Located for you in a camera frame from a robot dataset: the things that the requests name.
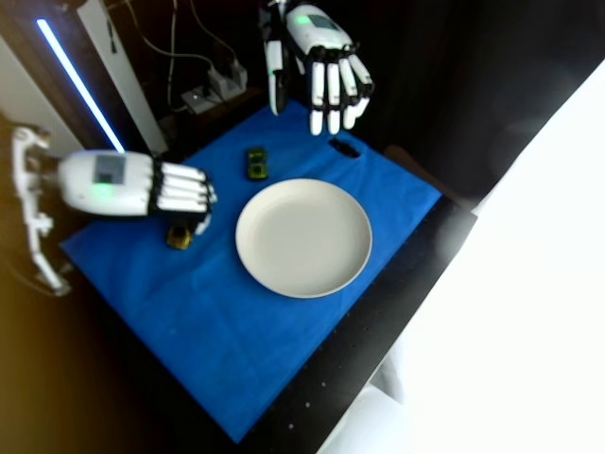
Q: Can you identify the white upright panel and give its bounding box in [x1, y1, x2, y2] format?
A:
[78, 0, 169, 155]

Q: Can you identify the green toy car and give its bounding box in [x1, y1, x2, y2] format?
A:
[246, 147, 269, 182]

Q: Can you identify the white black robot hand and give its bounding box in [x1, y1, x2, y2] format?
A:
[56, 149, 219, 236]
[257, 0, 375, 137]

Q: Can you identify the beige cable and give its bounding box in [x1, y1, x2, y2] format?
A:
[120, 0, 237, 114]

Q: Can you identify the yellow toy car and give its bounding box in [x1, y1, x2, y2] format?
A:
[165, 225, 194, 251]

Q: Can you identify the blue cloth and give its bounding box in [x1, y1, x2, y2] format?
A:
[60, 98, 443, 445]

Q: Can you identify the white power strip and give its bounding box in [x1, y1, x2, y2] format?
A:
[206, 59, 250, 101]

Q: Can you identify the white backdrop sheet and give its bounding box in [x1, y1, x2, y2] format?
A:
[320, 61, 605, 454]

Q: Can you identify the grey adapter box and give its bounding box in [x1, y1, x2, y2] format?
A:
[181, 86, 223, 114]

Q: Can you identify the bluish white light strip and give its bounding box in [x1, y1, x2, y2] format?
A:
[35, 17, 126, 153]

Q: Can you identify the white round plate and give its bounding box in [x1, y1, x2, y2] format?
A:
[234, 178, 373, 299]

